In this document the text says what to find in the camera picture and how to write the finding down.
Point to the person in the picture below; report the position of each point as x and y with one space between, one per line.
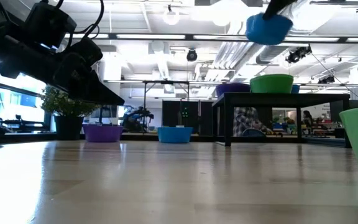
247 119
306 118

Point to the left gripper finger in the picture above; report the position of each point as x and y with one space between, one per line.
96 85
92 96

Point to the dark blue machine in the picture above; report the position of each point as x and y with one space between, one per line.
138 119

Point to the black computer monitor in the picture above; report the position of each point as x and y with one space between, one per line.
336 112

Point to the purple plastic mini bowl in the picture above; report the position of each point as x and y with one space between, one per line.
232 90
102 133

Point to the long ceiling light strip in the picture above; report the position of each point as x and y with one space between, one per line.
151 36

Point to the small potted green plant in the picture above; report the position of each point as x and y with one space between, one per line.
68 127

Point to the white globe ceiling lamp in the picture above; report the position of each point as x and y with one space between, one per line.
171 18

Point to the cluttered workbench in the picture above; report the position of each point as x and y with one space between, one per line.
319 129

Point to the black ceiling spotlight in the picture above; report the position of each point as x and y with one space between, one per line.
297 55
326 80

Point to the black ceiling dome fixture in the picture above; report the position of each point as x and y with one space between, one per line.
191 55

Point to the black folding table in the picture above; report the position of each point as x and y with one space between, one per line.
166 81

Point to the black perforated metal shelf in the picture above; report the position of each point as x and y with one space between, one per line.
291 99

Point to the silver ventilation duct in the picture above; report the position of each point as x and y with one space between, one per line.
272 53

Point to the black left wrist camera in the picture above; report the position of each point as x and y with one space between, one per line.
50 25

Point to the blue plastic mini bowl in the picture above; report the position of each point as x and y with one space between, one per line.
175 135
269 31
295 89

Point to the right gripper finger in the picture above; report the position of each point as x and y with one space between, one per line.
278 7

